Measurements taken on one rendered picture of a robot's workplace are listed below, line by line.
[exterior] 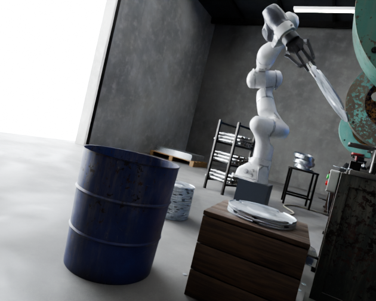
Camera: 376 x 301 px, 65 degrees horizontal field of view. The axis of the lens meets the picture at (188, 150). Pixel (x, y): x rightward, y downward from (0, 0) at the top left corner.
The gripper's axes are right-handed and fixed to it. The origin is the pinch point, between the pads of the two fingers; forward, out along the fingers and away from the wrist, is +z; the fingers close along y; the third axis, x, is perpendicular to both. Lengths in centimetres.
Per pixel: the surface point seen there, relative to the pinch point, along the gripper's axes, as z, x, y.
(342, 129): 5, 335, 34
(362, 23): -0.3, -14.7, 21.6
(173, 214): 20, 51, -123
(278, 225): 52, -25, -44
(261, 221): 47, -28, -49
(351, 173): 48.4, 4.9, -10.6
